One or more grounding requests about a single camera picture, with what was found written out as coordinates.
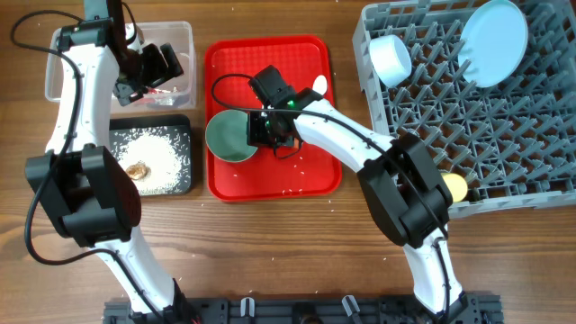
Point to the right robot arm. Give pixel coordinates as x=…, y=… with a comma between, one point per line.
x=405, y=192

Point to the red snack wrapper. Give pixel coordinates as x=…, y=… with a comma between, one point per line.
x=170, y=92

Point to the yellow cup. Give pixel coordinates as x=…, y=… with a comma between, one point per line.
x=456, y=185

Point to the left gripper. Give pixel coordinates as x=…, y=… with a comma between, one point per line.
x=159, y=73

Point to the white plastic spoon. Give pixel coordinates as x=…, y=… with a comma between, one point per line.
x=320, y=85

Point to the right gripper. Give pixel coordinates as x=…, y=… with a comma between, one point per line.
x=255, y=136

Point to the grey dishwasher rack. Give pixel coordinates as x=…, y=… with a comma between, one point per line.
x=514, y=142

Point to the black waste tray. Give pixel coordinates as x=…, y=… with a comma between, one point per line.
x=184, y=135

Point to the green bowl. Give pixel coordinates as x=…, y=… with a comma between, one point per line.
x=226, y=136

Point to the white tissue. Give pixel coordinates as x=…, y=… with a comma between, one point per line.
x=165, y=100

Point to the white rice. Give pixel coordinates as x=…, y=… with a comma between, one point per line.
x=157, y=153

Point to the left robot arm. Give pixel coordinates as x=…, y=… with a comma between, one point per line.
x=86, y=194

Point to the light blue plate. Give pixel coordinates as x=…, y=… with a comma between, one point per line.
x=494, y=43

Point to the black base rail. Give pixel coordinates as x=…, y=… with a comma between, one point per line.
x=469, y=308

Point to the brown food scrap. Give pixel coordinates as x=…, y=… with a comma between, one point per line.
x=137, y=171

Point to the light blue bowl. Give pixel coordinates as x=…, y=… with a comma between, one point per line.
x=391, y=59

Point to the clear plastic bin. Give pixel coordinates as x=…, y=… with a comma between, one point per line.
x=179, y=35

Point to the red serving tray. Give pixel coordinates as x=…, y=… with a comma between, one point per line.
x=270, y=174

